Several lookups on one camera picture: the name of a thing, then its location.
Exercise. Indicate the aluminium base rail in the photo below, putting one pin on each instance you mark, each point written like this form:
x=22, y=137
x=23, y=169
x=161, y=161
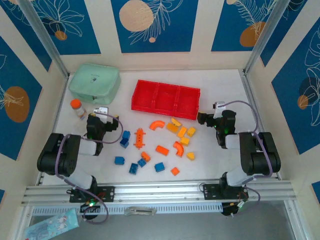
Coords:
x=160, y=192

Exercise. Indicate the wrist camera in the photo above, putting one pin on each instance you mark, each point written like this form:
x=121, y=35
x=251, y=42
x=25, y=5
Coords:
x=218, y=105
x=101, y=110

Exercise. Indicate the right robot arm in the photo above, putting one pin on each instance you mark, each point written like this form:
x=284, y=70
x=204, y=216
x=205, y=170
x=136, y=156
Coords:
x=260, y=155

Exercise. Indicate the blue lego brick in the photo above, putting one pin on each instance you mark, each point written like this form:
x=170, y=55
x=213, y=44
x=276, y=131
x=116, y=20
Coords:
x=142, y=162
x=125, y=135
x=124, y=143
x=119, y=160
x=133, y=168
x=159, y=167

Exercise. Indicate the clear plastic clip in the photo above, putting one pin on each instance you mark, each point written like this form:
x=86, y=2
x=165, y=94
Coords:
x=140, y=211

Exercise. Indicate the mint green zip pouch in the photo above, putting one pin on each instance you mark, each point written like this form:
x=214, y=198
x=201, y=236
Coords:
x=95, y=80

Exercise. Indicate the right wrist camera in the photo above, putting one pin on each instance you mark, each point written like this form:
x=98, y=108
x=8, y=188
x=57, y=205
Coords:
x=218, y=105

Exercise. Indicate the blue patterned tissue pack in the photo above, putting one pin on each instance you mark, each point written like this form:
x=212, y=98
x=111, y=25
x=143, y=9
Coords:
x=50, y=225

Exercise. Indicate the long orange lego brick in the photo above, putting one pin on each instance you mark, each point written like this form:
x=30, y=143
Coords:
x=162, y=149

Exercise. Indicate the orange curved lego piece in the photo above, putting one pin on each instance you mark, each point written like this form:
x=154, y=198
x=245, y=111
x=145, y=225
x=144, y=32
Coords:
x=153, y=125
x=178, y=146

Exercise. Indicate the aluminium frame post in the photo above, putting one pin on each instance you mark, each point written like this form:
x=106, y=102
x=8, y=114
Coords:
x=265, y=35
x=47, y=42

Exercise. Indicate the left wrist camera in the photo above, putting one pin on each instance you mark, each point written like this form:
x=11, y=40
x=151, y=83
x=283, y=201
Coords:
x=101, y=110

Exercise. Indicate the aluminium table side rail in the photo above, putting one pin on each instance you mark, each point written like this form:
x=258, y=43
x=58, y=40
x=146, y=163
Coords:
x=59, y=105
x=251, y=100

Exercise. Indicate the orange-capped small bottle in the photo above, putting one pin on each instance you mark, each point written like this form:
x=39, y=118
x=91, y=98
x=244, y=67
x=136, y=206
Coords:
x=76, y=104

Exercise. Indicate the red three-compartment tray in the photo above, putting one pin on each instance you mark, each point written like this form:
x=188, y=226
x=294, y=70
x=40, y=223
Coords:
x=165, y=100

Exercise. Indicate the orange spiked lego connector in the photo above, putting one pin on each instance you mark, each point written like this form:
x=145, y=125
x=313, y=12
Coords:
x=140, y=138

